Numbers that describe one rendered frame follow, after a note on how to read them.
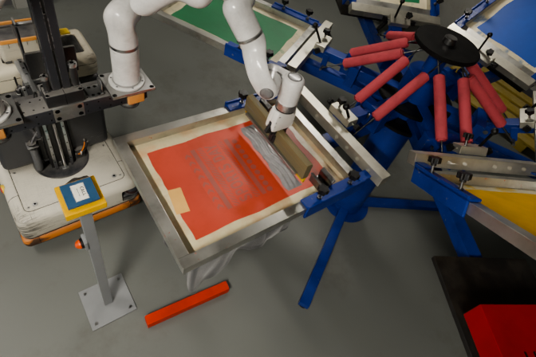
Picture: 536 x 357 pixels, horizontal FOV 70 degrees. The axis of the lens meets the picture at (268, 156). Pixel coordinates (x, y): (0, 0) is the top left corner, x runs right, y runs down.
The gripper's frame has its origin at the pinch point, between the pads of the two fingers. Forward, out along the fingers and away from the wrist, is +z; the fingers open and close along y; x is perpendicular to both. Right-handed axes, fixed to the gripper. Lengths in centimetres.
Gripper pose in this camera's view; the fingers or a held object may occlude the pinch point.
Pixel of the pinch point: (275, 135)
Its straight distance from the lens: 149.5
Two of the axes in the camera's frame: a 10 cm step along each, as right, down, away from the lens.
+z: -2.1, 6.5, 7.3
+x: 5.5, 7.0, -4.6
